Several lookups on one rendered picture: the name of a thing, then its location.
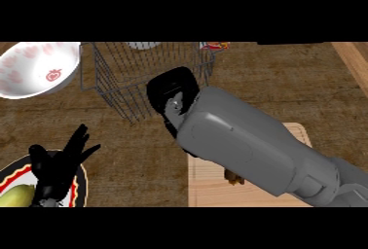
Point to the yellow-green fruit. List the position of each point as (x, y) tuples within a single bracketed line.
[(16, 196)]

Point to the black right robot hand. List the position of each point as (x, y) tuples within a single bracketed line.
[(167, 87)]

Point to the white round object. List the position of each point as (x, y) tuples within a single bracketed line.
[(142, 45)]

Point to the black red white plate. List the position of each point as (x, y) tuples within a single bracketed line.
[(78, 184)]

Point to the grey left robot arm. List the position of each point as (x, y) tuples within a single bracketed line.
[(46, 203)]

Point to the pale wooden strip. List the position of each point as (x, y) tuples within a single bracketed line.
[(353, 61)]

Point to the red and yellow packet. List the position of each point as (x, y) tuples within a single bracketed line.
[(214, 45)]

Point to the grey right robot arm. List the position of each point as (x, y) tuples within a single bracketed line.
[(259, 152)]

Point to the white bowl with pink prints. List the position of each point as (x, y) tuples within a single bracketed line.
[(33, 69)]

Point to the pale wooden cutting board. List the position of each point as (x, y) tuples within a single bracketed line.
[(216, 188)]

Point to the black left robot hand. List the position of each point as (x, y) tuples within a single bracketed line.
[(52, 168)]

